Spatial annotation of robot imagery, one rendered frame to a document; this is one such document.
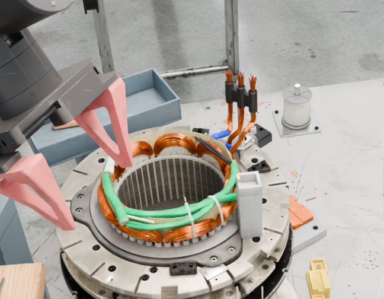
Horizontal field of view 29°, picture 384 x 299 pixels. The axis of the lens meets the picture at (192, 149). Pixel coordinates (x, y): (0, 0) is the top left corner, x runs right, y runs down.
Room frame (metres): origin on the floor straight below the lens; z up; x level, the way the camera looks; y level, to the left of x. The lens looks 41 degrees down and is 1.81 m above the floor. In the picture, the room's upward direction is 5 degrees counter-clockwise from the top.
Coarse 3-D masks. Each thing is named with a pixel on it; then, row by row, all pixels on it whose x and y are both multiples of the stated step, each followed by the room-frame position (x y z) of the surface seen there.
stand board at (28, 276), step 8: (24, 264) 0.65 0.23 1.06; (32, 264) 0.65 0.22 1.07; (40, 264) 0.65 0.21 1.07; (0, 272) 0.64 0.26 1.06; (8, 272) 0.64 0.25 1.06; (16, 272) 0.64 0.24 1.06; (24, 272) 0.64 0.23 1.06; (32, 272) 0.64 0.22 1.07; (40, 272) 0.64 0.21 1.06; (0, 280) 0.63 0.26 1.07; (8, 280) 0.63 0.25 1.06; (16, 280) 0.63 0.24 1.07; (24, 280) 0.63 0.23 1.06; (32, 280) 0.63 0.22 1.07; (40, 280) 0.63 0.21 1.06; (8, 288) 0.61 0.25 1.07; (16, 288) 0.61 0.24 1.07; (24, 288) 0.61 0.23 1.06; (32, 288) 0.61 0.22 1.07; (40, 288) 0.62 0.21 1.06; (0, 296) 0.60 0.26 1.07; (8, 296) 0.60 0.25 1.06; (16, 296) 0.60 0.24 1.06; (24, 296) 0.60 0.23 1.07; (32, 296) 0.60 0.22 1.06; (40, 296) 0.61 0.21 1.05
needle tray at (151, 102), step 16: (128, 80) 1.06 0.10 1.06; (144, 80) 1.07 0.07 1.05; (160, 80) 1.05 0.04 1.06; (128, 96) 1.06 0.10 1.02; (144, 96) 1.05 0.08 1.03; (160, 96) 1.05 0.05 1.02; (176, 96) 0.99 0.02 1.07; (96, 112) 1.02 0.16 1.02; (128, 112) 1.01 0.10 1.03; (144, 112) 0.96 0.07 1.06; (160, 112) 0.97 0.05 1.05; (176, 112) 0.98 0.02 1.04; (48, 128) 0.99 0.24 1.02; (64, 128) 0.98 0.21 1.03; (80, 128) 0.98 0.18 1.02; (112, 128) 0.93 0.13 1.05; (128, 128) 0.95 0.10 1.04; (144, 128) 0.96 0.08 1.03; (32, 144) 0.92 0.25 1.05; (48, 144) 0.90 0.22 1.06; (64, 144) 0.90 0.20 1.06; (80, 144) 0.91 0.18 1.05; (96, 144) 0.92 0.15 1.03; (48, 160) 0.89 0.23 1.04; (64, 160) 0.90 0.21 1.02; (80, 160) 0.96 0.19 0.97
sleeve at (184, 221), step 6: (210, 204) 0.65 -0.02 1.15; (204, 210) 0.64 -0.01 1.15; (192, 216) 0.63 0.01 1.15; (198, 216) 0.63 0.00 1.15; (144, 222) 0.64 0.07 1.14; (168, 222) 0.63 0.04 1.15; (174, 222) 0.63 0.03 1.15; (180, 222) 0.63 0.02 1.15; (186, 222) 0.63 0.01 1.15; (138, 228) 0.63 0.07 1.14; (144, 228) 0.63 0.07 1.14; (150, 228) 0.63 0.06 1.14; (156, 228) 0.62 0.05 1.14; (162, 228) 0.62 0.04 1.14
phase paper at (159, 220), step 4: (132, 212) 0.65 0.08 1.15; (152, 220) 0.64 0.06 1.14; (156, 220) 0.64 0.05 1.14; (160, 220) 0.64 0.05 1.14; (164, 220) 0.63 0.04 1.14; (168, 220) 0.63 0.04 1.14; (172, 220) 0.63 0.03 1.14; (176, 220) 0.63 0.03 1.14; (168, 228) 0.63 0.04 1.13; (172, 228) 0.63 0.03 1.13; (160, 232) 0.64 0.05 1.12
